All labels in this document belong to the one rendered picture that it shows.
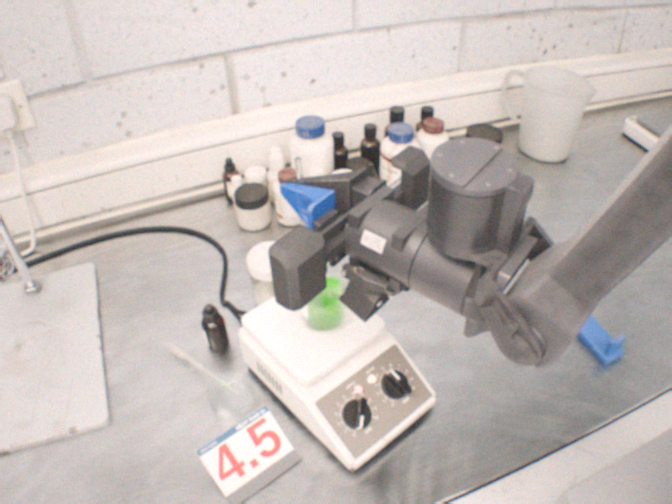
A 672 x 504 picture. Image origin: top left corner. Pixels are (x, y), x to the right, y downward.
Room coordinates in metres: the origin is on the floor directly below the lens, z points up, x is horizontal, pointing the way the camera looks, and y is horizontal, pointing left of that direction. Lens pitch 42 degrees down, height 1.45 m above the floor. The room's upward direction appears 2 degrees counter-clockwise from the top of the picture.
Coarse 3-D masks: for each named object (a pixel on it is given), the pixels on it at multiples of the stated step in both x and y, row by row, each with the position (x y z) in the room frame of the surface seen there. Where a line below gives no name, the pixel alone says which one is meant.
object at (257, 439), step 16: (240, 432) 0.29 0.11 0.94; (256, 432) 0.30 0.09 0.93; (272, 432) 0.30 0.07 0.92; (224, 448) 0.27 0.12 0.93; (240, 448) 0.28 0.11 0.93; (256, 448) 0.28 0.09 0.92; (272, 448) 0.28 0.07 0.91; (208, 464) 0.26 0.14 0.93; (224, 464) 0.26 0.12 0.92; (240, 464) 0.26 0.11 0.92; (256, 464) 0.27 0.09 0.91; (224, 480) 0.25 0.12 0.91
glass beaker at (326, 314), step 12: (336, 276) 0.42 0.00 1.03; (336, 288) 0.38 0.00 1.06; (312, 300) 0.38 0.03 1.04; (324, 300) 0.38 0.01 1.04; (336, 300) 0.38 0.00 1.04; (300, 312) 0.40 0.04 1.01; (312, 312) 0.38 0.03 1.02; (324, 312) 0.38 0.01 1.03; (336, 312) 0.38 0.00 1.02; (312, 324) 0.38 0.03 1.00; (324, 324) 0.38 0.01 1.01; (336, 324) 0.38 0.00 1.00
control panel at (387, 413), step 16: (384, 352) 0.37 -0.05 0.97; (400, 352) 0.37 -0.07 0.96; (368, 368) 0.35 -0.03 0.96; (384, 368) 0.35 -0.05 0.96; (400, 368) 0.36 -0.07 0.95; (352, 384) 0.33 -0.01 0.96; (368, 384) 0.34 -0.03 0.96; (416, 384) 0.34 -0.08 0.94; (320, 400) 0.31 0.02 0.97; (336, 400) 0.31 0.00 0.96; (368, 400) 0.32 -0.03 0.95; (384, 400) 0.32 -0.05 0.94; (400, 400) 0.32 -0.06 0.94; (416, 400) 0.33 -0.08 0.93; (336, 416) 0.30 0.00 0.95; (384, 416) 0.31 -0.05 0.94; (400, 416) 0.31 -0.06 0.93; (336, 432) 0.28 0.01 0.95; (352, 432) 0.29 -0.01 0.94; (368, 432) 0.29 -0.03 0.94; (384, 432) 0.29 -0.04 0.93; (352, 448) 0.27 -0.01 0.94; (368, 448) 0.27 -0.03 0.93
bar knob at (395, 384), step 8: (384, 376) 0.34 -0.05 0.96; (392, 376) 0.34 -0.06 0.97; (400, 376) 0.34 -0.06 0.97; (384, 384) 0.34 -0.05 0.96; (392, 384) 0.34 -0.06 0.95; (400, 384) 0.33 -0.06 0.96; (408, 384) 0.33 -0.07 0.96; (384, 392) 0.33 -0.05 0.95; (392, 392) 0.33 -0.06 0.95; (400, 392) 0.33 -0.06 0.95; (408, 392) 0.32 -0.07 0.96
